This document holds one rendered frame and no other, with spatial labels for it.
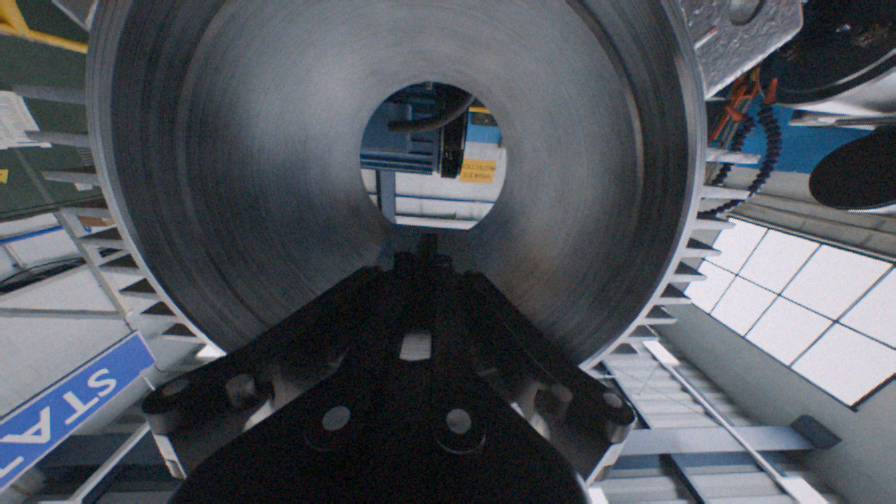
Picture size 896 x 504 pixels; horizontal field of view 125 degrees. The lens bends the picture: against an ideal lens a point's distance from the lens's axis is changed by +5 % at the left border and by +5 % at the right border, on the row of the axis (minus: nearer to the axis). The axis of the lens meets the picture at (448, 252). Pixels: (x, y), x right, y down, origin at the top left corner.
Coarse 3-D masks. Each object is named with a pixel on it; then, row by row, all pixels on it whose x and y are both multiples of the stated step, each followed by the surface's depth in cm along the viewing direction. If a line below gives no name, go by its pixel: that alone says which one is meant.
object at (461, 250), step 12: (396, 228) 26; (408, 228) 26; (420, 228) 27; (432, 228) 27; (444, 228) 27; (456, 228) 28; (396, 240) 23; (408, 240) 23; (444, 240) 24; (456, 240) 24; (468, 240) 25; (384, 252) 21; (444, 252) 21; (456, 252) 22; (468, 252) 22; (384, 264) 19; (456, 264) 20; (468, 264) 20
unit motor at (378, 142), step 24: (408, 96) 42; (432, 96) 42; (456, 96) 41; (384, 120) 39; (408, 120) 39; (432, 120) 36; (456, 120) 42; (384, 144) 41; (408, 144) 41; (432, 144) 44; (456, 144) 43; (384, 168) 51; (408, 168) 49; (432, 168) 50; (456, 168) 47
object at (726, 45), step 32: (64, 0) 4; (96, 0) 4; (704, 0) 5; (736, 0) 5; (768, 0) 5; (800, 0) 5; (704, 32) 5; (736, 32) 5; (768, 32) 5; (704, 64) 5; (736, 64) 5
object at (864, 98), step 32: (832, 0) 45; (864, 0) 42; (800, 32) 50; (832, 32) 46; (864, 32) 40; (768, 64) 55; (800, 64) 49; (832, 64) 45; (864, 64) 42; (800, 96) 49; (832, 96) 45; (864, 96) 44
